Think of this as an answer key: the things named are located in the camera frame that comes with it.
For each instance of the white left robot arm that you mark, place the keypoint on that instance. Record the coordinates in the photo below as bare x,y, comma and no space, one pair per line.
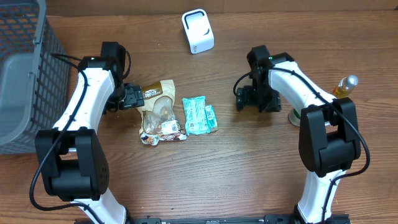
73,170

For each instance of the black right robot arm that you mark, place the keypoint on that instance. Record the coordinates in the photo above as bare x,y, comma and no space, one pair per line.
329,140

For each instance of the yellow bottle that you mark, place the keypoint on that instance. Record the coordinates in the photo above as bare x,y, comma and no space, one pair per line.
345,86

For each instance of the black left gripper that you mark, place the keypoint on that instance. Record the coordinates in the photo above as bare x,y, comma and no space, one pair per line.
135,98

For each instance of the brown snack packet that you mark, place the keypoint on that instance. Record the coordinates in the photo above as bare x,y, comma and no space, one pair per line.
159,122

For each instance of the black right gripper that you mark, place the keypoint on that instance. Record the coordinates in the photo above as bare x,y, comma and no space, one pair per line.
246,99

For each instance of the light blue wipes pack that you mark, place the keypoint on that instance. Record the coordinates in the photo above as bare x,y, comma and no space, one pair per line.
195,115

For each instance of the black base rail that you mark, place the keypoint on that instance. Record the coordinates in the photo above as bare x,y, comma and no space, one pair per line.
267,219

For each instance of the green lid jar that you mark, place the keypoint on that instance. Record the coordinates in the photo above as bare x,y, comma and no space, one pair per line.
294,117

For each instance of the white barcode scanner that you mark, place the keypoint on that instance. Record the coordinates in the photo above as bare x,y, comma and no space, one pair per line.
198,31

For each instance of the teal tissue pack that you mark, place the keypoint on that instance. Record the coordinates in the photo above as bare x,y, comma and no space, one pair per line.
211,118

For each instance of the dark grey plastic basket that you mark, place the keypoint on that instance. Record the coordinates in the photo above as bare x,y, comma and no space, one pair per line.
34,84

